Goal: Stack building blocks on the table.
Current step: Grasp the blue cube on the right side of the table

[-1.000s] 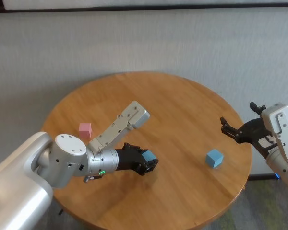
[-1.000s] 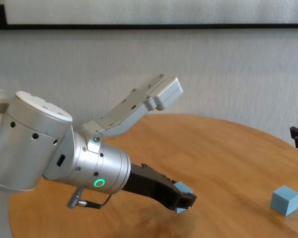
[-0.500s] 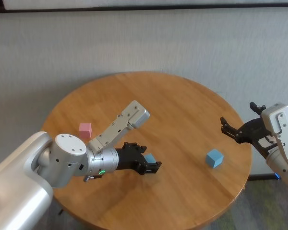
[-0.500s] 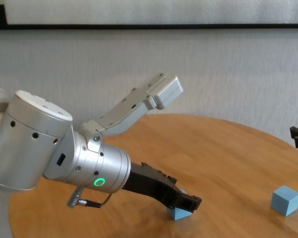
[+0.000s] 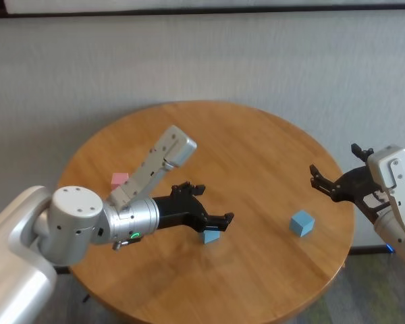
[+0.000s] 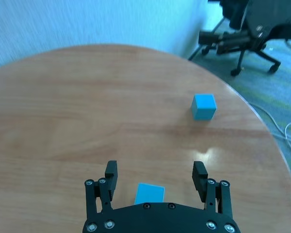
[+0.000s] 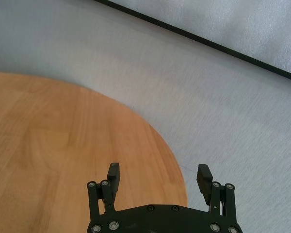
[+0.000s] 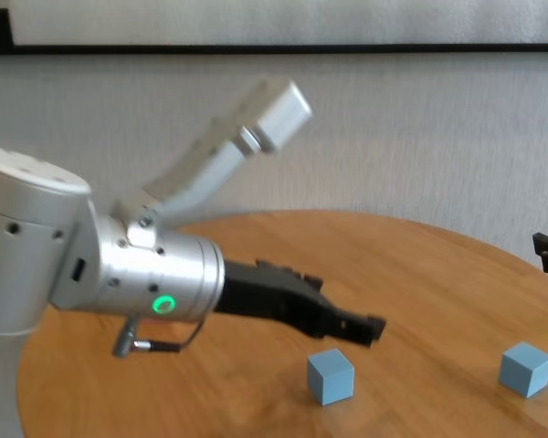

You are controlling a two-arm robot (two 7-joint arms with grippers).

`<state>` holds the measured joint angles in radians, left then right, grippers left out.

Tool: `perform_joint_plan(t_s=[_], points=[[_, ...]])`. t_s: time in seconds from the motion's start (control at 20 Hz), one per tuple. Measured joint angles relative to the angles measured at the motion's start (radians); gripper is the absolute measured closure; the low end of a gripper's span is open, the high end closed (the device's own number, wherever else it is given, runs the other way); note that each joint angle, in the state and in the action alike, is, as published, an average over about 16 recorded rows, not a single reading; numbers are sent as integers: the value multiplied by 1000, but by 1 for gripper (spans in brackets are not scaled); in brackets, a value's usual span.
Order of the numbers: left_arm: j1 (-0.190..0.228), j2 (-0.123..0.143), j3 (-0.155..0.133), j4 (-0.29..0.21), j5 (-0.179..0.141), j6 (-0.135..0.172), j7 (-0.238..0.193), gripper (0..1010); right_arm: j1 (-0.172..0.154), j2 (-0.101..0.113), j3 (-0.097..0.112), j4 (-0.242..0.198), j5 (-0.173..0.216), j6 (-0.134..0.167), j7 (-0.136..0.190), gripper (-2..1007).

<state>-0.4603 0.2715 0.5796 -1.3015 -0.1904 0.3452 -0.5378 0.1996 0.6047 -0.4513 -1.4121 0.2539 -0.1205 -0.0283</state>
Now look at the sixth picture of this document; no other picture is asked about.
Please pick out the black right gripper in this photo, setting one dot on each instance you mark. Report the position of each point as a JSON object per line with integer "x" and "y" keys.
{"x": 281, "y": 31}

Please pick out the blue cube block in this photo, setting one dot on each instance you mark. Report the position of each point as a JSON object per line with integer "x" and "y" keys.
{"x": 203, "y": 106}
{"x": 149, "y": 194}

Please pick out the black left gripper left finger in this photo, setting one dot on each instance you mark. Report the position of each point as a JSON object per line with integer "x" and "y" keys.
{"x": 110, "y": 179}

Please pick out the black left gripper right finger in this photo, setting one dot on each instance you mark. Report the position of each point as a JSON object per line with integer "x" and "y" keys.
{"x": 200, "y": 179}

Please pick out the black office chair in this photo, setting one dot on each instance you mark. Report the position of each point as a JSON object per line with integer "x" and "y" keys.
{"x": 242, "y": 59}

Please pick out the black floor baseboard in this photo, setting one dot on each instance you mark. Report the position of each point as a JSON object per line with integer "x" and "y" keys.
{"x": 203, "y": 41}

